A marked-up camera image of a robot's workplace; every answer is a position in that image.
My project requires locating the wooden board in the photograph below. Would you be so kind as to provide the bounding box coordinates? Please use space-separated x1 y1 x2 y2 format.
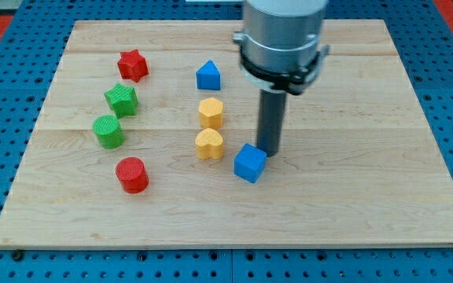
0 20 453 250

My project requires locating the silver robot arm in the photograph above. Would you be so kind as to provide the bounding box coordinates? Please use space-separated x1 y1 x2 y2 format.
233 0 330 95

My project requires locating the blue cube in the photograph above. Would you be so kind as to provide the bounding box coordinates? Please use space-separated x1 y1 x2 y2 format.
234 144 267 183

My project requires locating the blue triangle block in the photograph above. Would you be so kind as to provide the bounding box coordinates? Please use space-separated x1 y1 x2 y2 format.
196 61 221 90

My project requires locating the green star block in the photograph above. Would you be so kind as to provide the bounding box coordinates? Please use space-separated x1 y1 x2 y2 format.
104 83 138 119

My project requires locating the red star block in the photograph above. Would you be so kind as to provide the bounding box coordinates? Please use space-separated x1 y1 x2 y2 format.
117 50 149 83

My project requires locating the green cylinder block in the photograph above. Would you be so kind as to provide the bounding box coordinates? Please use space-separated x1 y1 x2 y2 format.
93 115 125 149

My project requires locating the red cylinder block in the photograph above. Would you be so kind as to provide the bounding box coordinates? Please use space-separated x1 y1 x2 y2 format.
115 157 149 194

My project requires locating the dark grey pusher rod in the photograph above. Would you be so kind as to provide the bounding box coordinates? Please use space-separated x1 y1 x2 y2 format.
256 90 286 157

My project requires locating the yellow hexagon block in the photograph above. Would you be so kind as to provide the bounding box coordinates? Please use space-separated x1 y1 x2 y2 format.
198 97 223 129

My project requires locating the yellow heart block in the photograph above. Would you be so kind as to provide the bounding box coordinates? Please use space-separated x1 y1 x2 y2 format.
195 128 224 160

